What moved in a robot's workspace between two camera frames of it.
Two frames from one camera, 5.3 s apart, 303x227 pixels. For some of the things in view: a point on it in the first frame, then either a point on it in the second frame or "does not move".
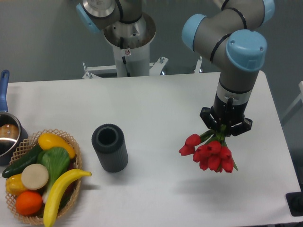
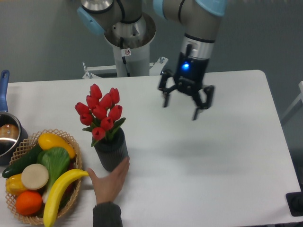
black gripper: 226,113 → 189,79
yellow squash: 49,140 does not move
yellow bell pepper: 14,185 does not move
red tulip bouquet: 210,150 → 101,113
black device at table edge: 295,202 does not move
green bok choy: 57,160 does not move
